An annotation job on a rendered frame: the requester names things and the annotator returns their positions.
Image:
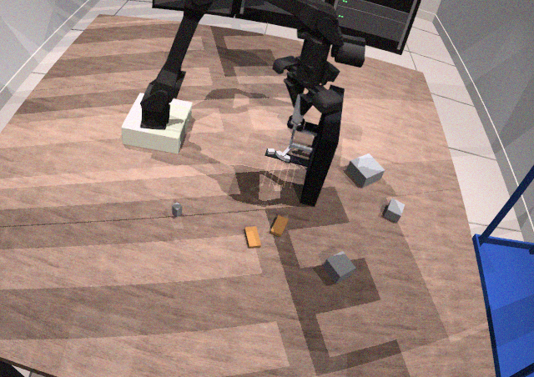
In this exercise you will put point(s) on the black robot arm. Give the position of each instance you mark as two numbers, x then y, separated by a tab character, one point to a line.
320	30

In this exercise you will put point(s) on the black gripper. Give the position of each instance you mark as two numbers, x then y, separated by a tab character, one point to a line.
305	74

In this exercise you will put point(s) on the orange rectangular block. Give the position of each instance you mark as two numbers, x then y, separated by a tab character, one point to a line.
279	226
252	237

